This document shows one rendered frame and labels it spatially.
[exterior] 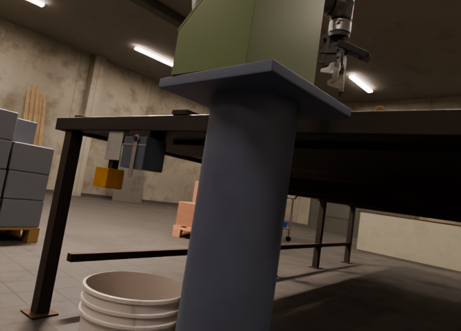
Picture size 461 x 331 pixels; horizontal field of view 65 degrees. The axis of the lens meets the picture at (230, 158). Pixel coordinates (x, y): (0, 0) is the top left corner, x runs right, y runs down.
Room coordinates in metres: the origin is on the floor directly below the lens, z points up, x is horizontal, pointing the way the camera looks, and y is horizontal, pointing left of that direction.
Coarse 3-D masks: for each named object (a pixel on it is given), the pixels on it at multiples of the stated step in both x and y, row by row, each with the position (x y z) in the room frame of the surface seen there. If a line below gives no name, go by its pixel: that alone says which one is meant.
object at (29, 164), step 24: (0, 120) 2.86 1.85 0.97; (24, 120) 3.35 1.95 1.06; (0, 144) 2.89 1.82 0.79; (24, 144) 3.04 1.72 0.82; (0, 168) 2.92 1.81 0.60; (24, 168) 3.07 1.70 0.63; (48, 168) 3.23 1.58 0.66; (0, 192) 2.95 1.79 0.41; (24, 192) 3.11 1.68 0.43; (0, 216) 2.98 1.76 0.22; (24, 216) 3.14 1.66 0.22; (24, 240) 3.21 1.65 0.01
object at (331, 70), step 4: (332, 64) 1.16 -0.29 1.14; (340, 64) 1.15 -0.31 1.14; (324, 68) 1.16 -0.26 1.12; (328, 68) 1.15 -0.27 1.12; (332, 68) 1.15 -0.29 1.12; (336, 68) 1.13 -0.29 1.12; (340, 68) 1.16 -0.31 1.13; (324, 72) 1.15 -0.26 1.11; (328, 72) 1.14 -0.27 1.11; (332, 72) 1.13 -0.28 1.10; (336, 72) 1.12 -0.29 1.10; (332, 76) 1.13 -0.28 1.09; (336, 76) 1.13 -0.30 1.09; (332, 80) 1.13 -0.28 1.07; (336, 80) 1.13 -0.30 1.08
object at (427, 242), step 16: (368, 224) 6.87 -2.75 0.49; (384, 224) 6.68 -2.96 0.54; (400, 224) 6.50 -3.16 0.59; (416, 224) 6.32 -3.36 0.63; (432, 224) 6.16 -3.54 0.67; (448, 224) 6.01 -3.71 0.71; (368, 240) 6.85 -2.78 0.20; (384, 240) 6.66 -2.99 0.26; (400, 240) 6.48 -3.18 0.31; (416, 240) 6.31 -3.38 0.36; (432, 240) 6.14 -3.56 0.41; (448, 240) 5.99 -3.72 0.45; (400, 256) 6.46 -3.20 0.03; (416, 256) 6.29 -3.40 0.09; (432, 256) 6.13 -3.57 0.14; (448, 256) 5.98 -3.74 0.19
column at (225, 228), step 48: (192, 96) 0.71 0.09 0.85; (240, 96) 0.61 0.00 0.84; (288, 96) 0.61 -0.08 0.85; (240, 144) 0.61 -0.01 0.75; (288, 144) 0.64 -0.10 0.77; (240, 192) 0.61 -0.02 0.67; (192, 240) 0.66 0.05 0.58; (240, 240) 0.61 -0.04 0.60; (192, 288) 0.64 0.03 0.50; (240, 288) 0.61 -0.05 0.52
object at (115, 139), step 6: (114, 132) 1.49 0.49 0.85; (120, 132) 1.46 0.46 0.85; (108, 138) 1.50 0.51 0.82; (114, 138) 1.48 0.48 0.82; (120, 138) 1.45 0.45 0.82; (108, 144) 1.50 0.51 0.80; (114, 144) 1.48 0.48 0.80; (120, 144) 1.45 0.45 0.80; (108, 150) 1.49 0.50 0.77; (114, 150) 1.47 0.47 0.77; (120, 150) 1.45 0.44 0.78; (108, 156) 1.49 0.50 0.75; (114, 156) 1.47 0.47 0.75
